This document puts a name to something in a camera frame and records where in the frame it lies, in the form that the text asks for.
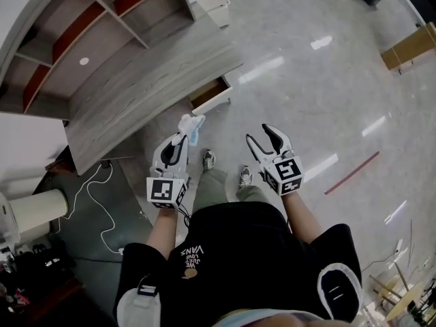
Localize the person's green trousers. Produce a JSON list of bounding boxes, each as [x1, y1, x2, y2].
[[191, 168, 274, 218]]

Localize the dark grey floor mat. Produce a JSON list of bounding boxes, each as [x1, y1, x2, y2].
[[32, 146, 155, 264]]

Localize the person's left grey sneaker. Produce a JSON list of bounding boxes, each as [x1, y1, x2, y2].
[[202, 149, 217, 171]]

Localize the white shoulder strap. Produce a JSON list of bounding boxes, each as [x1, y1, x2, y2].
[[317, 262, 364, 320], [116, 273, 161, 327]]

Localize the white flat board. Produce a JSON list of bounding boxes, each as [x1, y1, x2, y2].
[[0, 112, 70, 199]]

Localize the grey shelf unit red panels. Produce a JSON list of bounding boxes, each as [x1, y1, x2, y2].
[[0, 0, 198, 121]]

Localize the grey wooden desk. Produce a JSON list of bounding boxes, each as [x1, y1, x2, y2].
[[0, 12, 245, 176]]

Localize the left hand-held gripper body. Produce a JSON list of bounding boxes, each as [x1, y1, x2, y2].
[[146, 164, 190, 211]]

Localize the person's black t-shirt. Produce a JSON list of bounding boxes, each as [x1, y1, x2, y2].
[[114, 201, 362, 327]]

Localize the white left shoulder strap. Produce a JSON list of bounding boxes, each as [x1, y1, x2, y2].
[[116, 273, 161, 327]]

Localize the white right shoulder strap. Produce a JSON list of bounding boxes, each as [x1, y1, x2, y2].
[[317, 262, 364, 320]]

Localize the black clutter pile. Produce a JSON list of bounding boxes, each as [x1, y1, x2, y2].
[[0, 239, 84, 327]]

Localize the person's right forearm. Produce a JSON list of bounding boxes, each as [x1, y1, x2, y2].
[[281, 191, 323, 245]]

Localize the white and blue item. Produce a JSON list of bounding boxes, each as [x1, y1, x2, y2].
[[171, 113, 206, 147]]

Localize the person's left forearm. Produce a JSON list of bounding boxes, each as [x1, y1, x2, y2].
[[145, 208, 178, 262]]

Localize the white cylindrical bin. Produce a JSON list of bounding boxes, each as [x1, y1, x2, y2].
[[7, 188, 70, 234]]

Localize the round wooden stool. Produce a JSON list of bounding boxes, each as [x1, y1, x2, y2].
[[369, 273, 427, 324]]

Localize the red floor tape strip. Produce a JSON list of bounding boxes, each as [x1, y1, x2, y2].
[[323, 151, 380, 196]]

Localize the brown cardboard box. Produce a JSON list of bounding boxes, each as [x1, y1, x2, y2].
[[380, 21, 436, 76]]

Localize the white wooden desk drawer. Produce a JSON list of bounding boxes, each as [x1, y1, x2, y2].
[[188, 74, 233, 116]]

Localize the person's grey sneaker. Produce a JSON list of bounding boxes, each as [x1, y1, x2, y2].
[[238, 165, 254, 188], [202, 149, 217, 171]]

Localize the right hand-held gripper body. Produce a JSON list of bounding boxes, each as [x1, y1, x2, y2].
[[258, 149, 305, 198]]

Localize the white appliance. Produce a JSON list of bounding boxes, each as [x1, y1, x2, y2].
[[0, 191, 22, 249]]

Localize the person's right grey sneaker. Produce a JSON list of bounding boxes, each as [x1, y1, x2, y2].
[[238, 165, 254, 188]]

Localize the white floor cable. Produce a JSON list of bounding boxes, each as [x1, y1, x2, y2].
[[59, 163, 125, 255]]

